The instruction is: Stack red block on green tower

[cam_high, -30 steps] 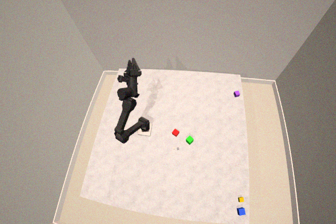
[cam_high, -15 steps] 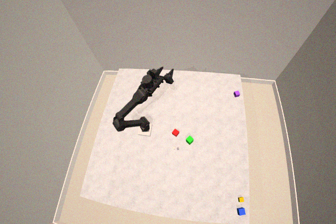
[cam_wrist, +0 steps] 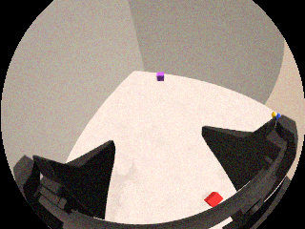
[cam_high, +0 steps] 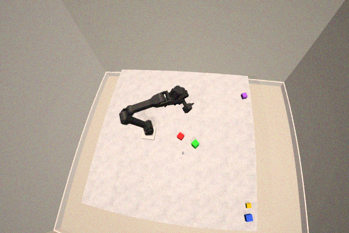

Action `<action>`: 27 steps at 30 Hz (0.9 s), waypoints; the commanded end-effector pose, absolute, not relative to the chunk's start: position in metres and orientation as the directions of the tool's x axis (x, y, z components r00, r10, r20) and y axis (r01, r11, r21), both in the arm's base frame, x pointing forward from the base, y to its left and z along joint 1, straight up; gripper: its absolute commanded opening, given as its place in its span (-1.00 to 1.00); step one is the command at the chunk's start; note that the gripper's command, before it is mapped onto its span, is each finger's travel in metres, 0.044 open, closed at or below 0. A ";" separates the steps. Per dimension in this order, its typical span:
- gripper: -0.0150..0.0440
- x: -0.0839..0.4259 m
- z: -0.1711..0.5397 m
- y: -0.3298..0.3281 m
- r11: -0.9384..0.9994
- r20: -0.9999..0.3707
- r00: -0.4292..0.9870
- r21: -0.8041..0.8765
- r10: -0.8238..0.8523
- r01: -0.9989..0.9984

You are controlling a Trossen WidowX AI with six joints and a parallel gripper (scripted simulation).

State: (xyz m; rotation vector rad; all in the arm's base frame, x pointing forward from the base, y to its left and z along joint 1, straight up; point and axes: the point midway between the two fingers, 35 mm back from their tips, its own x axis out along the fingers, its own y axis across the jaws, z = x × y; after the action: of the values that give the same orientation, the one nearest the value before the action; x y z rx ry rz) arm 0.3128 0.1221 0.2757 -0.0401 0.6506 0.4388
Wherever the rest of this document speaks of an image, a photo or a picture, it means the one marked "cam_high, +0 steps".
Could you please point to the blue block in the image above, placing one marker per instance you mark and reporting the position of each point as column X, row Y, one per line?
column 248, row 217

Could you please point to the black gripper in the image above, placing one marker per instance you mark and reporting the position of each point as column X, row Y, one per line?
column 187, row 106

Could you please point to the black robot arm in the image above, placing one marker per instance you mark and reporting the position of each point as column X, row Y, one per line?
column 157, row 100

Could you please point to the small purple block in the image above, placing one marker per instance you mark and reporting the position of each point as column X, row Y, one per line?
column 244, row 95

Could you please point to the red block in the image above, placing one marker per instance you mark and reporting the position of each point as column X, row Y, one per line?
column 180, row 136

